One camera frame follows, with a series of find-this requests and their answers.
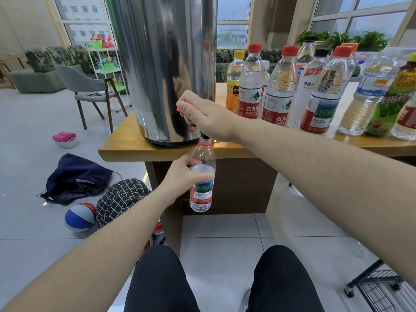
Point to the blue white red ball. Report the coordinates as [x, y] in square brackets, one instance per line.
[79, 217]

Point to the grey chair wooden legs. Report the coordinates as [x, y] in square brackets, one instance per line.
[81, 82]

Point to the person's right forearm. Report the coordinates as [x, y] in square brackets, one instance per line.
[325, 178]

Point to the person's left leg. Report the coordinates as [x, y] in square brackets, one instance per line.
[159, 282]

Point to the orange juice bottle yellow cap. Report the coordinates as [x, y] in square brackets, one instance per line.
[232, 94]

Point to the person's right fingers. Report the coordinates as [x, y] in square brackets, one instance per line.
[191, 102]

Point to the stainless steel water urn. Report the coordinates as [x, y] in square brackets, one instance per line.
[152, 61]

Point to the person's left thumb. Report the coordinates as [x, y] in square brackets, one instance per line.
[202, 178]

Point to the small white basket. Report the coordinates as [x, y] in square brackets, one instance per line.
[66, 144]

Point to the person's left hand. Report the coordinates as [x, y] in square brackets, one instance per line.
[177, 180]

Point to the pink towel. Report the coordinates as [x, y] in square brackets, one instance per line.
[64, 136]

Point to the green tea bottle yellow cap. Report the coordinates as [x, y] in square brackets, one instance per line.
[386, 110]

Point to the small bottle white cap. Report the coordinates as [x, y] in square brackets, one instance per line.
[266, 69]

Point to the person's right hand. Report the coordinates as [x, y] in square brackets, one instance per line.
[213, 118]

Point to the clear bottle dark red label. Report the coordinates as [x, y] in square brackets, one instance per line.
[406, 121]

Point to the orange basketball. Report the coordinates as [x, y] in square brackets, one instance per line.
[158, 228]

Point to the small wooden side table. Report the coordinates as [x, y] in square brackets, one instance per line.
[9, 66]

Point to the green sofa leaf cushions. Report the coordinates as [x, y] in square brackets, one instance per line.
[39, 73]

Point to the red label water bottle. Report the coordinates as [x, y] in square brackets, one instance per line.
[276, 103]
[249, 94]

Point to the person's left forearm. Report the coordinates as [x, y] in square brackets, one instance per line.
[97, 253]

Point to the clear bottle black cap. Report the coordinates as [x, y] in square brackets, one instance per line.
[305, 51]

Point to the group of colourful spray bottles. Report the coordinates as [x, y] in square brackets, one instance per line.
[102, 42]

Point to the clear bottle blue label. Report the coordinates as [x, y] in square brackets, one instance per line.
[364, 103]

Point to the black white checked bag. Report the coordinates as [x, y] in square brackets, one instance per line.
[120, 199]

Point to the clear bottle green picture label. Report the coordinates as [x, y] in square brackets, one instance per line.
[203, 198]

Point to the person's right leg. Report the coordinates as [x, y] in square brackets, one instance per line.
[282, 282]

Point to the black urn tap red lever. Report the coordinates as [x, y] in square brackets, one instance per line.
[203, 135]

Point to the white blue label bottle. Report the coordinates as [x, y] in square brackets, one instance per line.
[304, 90]

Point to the person's leg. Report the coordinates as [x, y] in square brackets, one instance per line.
[159, 282]
[282, 282]

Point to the green potted plants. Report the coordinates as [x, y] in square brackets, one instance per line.
[341, 39]

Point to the red cap bottle picture label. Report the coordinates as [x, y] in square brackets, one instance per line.
[320, 110]

